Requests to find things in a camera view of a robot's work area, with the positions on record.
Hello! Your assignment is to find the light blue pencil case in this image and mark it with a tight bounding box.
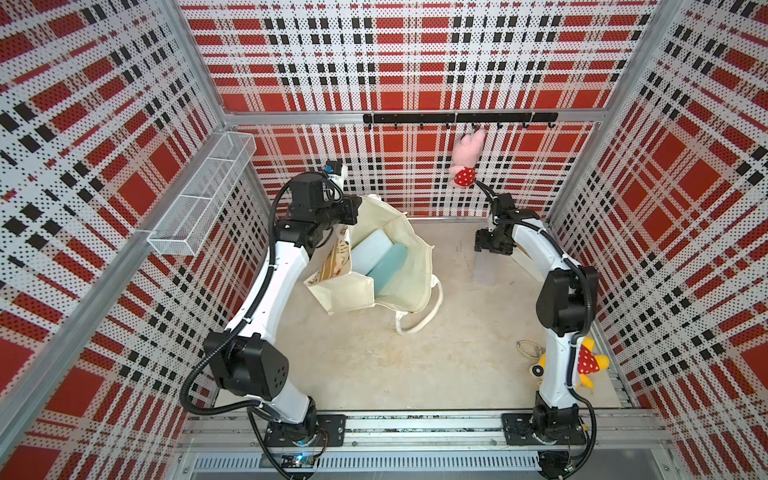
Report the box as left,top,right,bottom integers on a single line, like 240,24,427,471
350,229,393,275

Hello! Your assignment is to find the cream floral canvas bag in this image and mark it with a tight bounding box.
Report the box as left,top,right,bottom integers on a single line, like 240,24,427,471
304,195,444,335

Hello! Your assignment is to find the transparent grey pencil case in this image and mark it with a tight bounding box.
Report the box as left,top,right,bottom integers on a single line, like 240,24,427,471
473,251,499,287

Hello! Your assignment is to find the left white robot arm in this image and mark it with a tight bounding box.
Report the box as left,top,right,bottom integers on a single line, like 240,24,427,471
179,161,361,445

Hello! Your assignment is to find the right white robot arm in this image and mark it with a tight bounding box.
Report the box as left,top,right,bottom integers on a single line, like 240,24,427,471
474,181,599,445

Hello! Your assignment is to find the pink plush pig toy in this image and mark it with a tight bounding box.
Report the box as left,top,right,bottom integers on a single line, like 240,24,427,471
448,129,486,188

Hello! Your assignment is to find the yellow plush toy red dress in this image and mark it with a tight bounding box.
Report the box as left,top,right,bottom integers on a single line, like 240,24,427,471
529,336,610,391

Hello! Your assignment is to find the small green circuit board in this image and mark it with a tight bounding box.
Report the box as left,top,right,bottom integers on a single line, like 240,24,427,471
281,453,316,469

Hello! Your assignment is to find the black wall hook rail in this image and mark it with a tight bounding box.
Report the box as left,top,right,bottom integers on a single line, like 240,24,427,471
362,111,559,126

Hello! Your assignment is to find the white wire mesh basket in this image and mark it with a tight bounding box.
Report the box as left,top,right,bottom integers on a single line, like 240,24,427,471
148,132,256,257

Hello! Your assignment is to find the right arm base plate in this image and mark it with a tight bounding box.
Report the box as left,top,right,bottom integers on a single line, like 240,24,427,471
501,413,587,446

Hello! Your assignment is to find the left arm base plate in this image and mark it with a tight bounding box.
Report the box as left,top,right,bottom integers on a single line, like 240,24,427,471
264,414,347,447

